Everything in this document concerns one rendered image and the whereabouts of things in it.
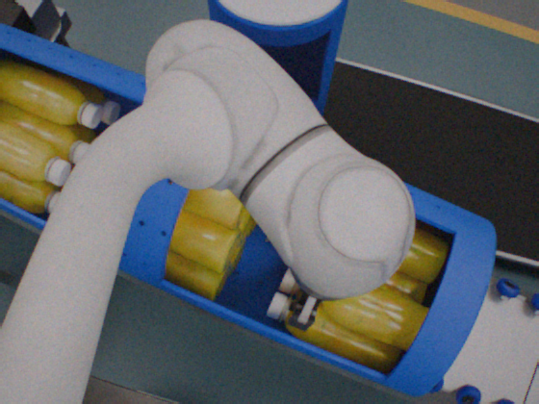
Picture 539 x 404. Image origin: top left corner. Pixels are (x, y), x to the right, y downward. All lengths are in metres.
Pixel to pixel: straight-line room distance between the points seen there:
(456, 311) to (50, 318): 0.56
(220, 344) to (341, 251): 1.56
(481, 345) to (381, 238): 0.71
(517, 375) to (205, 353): 1.13
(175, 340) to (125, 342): 0.17
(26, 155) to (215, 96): 0.52
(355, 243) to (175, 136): 0.15
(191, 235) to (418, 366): 0.35
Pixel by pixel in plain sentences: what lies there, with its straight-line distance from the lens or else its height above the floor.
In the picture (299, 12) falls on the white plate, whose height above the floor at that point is 1.04.
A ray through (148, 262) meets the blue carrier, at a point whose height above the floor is 1.17.
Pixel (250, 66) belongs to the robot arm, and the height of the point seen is 1.52.
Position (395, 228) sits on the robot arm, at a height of 1.56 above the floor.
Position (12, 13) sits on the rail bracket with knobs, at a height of 1.00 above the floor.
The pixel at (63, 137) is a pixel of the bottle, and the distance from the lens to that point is 1.01.
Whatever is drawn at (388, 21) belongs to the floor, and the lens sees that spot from 2.40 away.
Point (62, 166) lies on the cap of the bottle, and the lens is 0.95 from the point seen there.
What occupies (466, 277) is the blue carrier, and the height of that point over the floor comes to 1.23.
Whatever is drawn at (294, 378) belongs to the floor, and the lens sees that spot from 1.99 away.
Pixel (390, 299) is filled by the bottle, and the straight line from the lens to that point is 0.86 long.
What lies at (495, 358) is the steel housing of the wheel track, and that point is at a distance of 1.14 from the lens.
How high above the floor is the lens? 1.98
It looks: 75 degrees down
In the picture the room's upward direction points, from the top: 1 degrees clockwise
